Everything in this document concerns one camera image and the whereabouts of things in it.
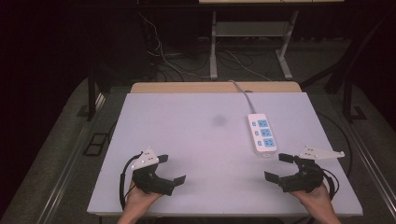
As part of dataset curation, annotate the grey metal desk frame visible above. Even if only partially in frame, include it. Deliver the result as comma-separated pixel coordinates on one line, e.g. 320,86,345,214
209,8,300,81

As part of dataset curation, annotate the white power strip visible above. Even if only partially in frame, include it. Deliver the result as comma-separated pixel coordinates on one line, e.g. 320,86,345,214
247,113,278,159

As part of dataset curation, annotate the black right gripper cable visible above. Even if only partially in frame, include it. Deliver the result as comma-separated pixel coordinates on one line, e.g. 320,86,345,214
320,167,341,201

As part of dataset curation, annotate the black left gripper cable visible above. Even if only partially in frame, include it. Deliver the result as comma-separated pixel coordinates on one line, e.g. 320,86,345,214
118,151,144,211

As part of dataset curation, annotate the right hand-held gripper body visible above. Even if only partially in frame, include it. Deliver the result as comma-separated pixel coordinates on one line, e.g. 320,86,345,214
279,145,346,194

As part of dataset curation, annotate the metal floor rail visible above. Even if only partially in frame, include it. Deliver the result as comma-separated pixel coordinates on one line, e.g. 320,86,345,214
344,119,396,216
36,92,107,224

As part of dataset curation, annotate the black stand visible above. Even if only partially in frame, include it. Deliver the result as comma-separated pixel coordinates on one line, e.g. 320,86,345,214
341,74,369,124

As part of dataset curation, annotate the white floor cable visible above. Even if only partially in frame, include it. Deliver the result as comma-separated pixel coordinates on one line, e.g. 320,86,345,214
137,11,213,80

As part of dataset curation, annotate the person's left hand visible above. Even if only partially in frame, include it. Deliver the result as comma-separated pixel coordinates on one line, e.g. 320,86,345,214
123,183,163,217

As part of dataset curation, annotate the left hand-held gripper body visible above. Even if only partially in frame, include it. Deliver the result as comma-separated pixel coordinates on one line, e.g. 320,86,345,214
131,147,176,197

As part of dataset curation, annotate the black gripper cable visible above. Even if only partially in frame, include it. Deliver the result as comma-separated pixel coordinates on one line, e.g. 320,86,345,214
118,151,144,211
320,167,341,201

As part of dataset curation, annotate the white power strip cable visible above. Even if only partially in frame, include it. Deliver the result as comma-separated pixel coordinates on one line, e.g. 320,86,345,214
228,79,257,115

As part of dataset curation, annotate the person's right hand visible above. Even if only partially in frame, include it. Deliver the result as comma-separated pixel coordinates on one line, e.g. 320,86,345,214
289,184,336,218

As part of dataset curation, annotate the black floor frame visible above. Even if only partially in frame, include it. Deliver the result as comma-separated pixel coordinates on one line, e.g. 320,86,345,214
82,133,109,157

